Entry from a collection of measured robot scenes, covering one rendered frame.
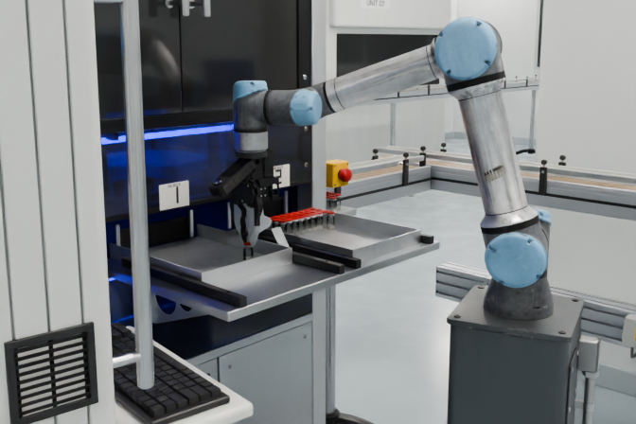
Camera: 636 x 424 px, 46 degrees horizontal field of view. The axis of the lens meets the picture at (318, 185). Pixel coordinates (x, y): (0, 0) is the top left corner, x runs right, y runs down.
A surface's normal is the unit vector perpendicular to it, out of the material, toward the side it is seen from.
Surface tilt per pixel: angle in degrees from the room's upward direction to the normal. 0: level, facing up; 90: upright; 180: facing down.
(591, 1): 90
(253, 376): 90
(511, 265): 97
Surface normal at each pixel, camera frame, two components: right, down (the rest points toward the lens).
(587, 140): -0.68, 0.14
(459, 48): -0.35, 0.04
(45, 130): 0.63, 0.15
